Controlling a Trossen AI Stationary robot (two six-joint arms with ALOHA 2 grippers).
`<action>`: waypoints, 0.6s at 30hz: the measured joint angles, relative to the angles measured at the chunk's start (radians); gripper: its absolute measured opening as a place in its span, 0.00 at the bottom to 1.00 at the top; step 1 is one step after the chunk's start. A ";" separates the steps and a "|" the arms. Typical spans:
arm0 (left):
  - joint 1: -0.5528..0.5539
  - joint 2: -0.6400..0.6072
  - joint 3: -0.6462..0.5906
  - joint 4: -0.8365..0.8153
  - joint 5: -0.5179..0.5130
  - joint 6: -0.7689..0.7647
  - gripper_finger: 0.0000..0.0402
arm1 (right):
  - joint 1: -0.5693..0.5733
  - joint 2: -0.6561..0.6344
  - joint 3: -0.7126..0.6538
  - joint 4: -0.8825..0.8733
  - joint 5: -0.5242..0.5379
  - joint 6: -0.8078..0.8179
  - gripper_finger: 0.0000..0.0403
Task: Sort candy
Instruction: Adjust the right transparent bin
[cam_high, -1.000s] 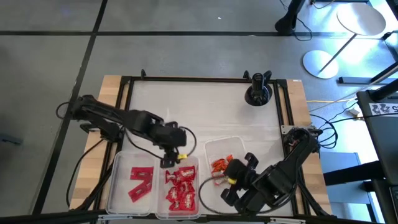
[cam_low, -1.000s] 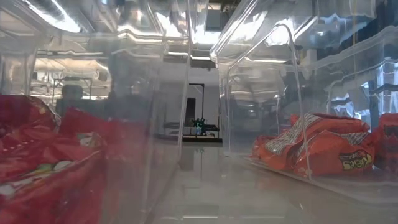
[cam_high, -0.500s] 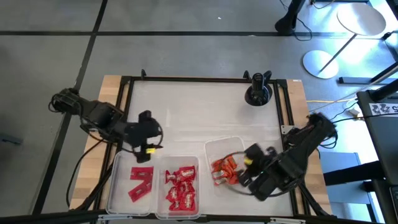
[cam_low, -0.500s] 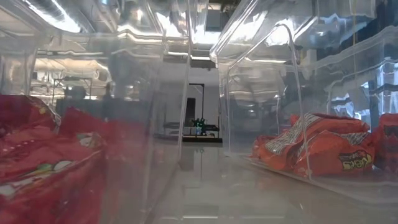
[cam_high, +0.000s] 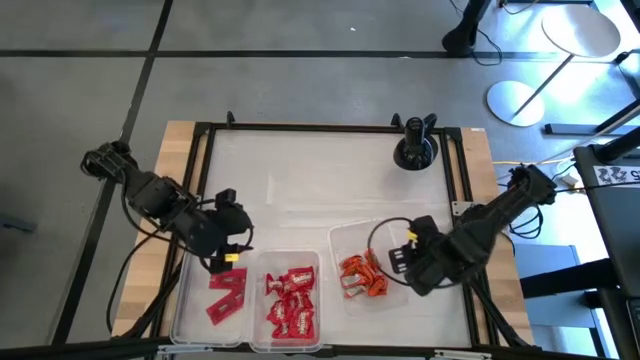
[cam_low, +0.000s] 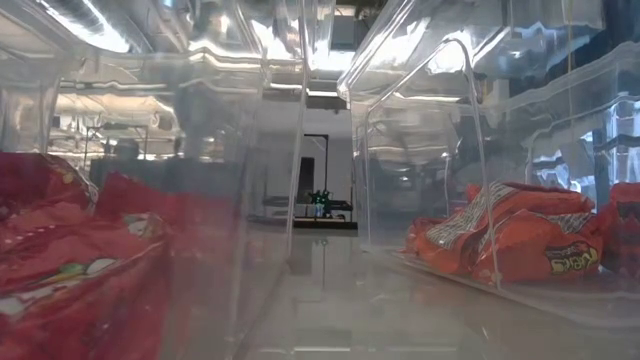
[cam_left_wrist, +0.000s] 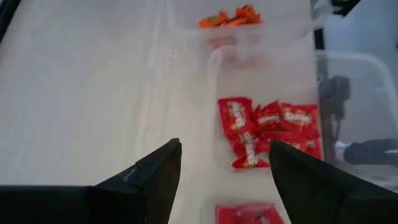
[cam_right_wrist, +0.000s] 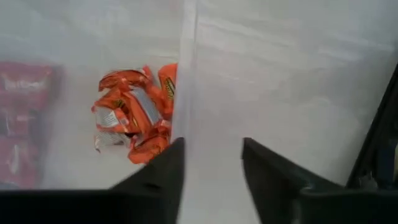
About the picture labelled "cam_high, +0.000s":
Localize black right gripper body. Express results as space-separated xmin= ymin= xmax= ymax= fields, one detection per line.
xmin=404 ymin=215 xmax=454 ymax=296

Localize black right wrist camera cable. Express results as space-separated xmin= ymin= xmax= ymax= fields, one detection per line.
xmin=367 ymin=216 xmax=419 ymax=289

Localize black desk leg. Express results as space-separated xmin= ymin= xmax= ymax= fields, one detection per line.
xmin=441 ymin=0 xmax=494 ymax=58

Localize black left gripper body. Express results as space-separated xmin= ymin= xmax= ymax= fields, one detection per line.
xmin=209 ymin=204 xmax=254 ymax=274

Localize black desk base bar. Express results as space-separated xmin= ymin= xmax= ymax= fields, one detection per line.
xmin=543 ymin=97 xmax=640 ymax=137

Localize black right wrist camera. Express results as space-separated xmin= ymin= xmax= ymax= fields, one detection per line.
xmin=388 ymin=247 xmax=409 ymax=275

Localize black coiled floor cables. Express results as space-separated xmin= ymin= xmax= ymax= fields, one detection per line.
xmin=507 ymin=199 xmax=546 ymax=241

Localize white printed sticker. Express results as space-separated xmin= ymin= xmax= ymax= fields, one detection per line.
xmin=593 ymin=164 xmax=640 ymax=185

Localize dark floor bracket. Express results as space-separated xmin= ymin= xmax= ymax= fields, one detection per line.
xmin=0 ymin=212 xmax=39 ymax=234

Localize black desk crossbar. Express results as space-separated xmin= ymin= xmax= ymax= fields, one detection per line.
xmin=519 ymin=258 xmax=619 ymax=301

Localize round white side table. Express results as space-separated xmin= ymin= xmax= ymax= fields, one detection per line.
xmin=485 ymin=3 xmax=623 ymax=128

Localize black desk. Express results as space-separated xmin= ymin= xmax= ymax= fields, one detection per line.
xmin=572 ymin=127 xmax=640 ymax=360

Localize clear plastic bin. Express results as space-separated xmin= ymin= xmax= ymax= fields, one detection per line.
xmin=169 ymin=247 xmax=252 ymax=349
xmin=327 ymin=218 xmax=412 ymax=318
xmin=248 ymin=248 xmax=325 ymax=354

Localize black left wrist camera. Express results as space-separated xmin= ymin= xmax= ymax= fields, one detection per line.
xmin=214 ymin=188 xmax=237 ymax=209

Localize yellow floor cable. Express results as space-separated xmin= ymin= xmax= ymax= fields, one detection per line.
xmin=492 ymin=158 xmax=561 ymax=169

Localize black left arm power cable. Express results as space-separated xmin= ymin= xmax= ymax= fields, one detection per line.
xmin=105 ymin=222 xmax=169 ymax=335

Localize black metal table frame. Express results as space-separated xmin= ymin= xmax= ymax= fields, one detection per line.
xmin=107 ymin=110 xmax=535 ymax=360

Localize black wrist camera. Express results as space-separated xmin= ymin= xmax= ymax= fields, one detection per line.
xmin=214 ymin=188 xmax=237 ymax=209
xmin=388 ymin=247 xmax=409 ymax=275

